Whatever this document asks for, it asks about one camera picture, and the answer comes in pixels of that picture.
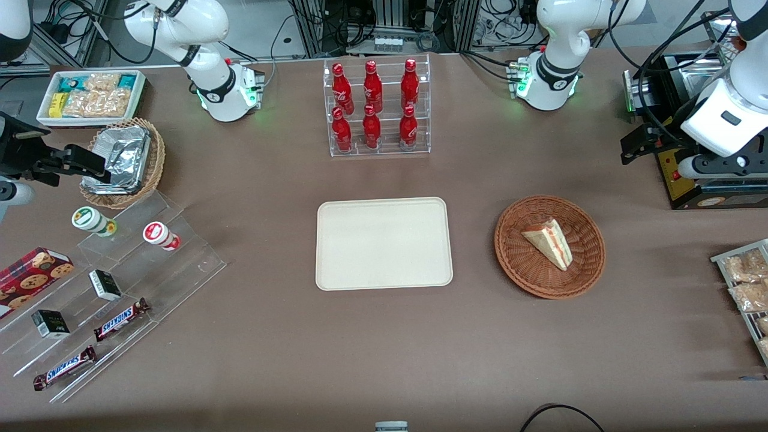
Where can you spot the black food warmer machine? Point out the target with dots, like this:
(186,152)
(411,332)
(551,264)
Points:
(684,186)

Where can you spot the clear acrylic bottle rack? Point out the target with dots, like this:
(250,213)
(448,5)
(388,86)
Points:
(377,150)

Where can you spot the green lid white cup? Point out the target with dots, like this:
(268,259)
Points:
(89,219)

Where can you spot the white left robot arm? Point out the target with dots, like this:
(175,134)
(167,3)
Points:
(555,75)

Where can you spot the beige plastic tray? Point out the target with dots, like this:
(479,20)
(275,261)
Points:
(384,243)

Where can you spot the red cookie box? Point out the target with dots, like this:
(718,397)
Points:
(33,277)

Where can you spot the red lid white cup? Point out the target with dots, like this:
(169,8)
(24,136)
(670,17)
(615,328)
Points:
(159,234)

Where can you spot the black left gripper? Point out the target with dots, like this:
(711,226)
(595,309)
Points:
(662,133)

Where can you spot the snickers chocolate bar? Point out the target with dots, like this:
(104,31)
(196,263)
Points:
(65,368)
(120,320)

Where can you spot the grey white small device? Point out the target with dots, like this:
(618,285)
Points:
(391,426)

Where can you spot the clear acrylic stepped display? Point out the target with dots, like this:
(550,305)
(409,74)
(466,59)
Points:
(180,270)

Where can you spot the white rectangular snack tray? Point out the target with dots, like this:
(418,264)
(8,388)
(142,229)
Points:
(45,111)

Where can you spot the light wicker basket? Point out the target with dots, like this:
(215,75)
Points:
(157,162)

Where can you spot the large clear cracker bag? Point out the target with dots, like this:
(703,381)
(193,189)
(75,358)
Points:
(96,104)

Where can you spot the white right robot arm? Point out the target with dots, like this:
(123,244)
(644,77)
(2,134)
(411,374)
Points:
(213,90)

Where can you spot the brown round wicker basket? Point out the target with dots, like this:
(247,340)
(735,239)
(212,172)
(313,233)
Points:
(522,264)

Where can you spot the aluminium frame rack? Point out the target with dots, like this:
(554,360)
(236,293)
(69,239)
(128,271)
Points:
(390,18)

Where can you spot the triangular sandwich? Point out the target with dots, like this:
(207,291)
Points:
(551,241)

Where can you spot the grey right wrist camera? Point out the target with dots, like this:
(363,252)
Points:
(13,193)

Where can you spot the yellow snack packet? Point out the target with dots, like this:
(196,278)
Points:
(57,105)

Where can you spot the clear bag of snacks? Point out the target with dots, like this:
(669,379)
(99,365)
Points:
(764,348)
(763,325)
(745,267)
(750,296)

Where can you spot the small black box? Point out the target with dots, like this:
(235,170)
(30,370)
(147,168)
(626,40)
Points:
(50,324)
(105,285)

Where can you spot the teal snack packet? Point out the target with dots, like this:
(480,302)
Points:
(73,84)
(127,81)

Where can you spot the red cola bottle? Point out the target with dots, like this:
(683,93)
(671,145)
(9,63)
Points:
(410,87)
(408,131)
(342,90)
(371,131)
(372,89)
(341,133)

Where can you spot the small clear cracker bag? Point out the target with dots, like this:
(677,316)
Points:
(102,81)

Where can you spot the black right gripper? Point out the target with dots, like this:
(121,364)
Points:
(17,150)

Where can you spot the aluminium foil container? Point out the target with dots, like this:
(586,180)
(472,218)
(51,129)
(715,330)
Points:
(123,159)

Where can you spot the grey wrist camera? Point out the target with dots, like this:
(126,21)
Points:
(711,167)
(13,193)

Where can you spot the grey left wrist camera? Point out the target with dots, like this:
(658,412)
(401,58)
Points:
(711,167)

